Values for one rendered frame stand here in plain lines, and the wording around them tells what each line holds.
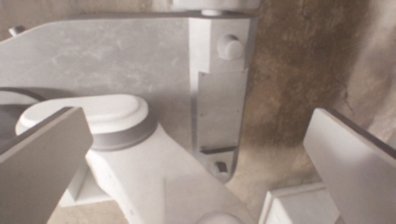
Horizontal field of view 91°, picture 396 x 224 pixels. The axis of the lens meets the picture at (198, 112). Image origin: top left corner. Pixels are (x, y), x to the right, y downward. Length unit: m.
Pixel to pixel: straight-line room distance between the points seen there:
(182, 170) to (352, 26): 0.76
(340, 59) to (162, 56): 0.68
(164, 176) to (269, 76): 0.57
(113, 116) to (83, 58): 0.18
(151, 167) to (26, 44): 0.35
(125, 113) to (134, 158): 0.08
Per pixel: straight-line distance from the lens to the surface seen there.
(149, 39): 0.45
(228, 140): 0.58
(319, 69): 0.88
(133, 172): 0.31
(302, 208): 1.24
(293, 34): 0.76
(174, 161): 0.31
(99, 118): 0.36
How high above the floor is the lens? 0.61
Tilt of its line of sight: 57 degrees down
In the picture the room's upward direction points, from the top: 160 degrees clockwise
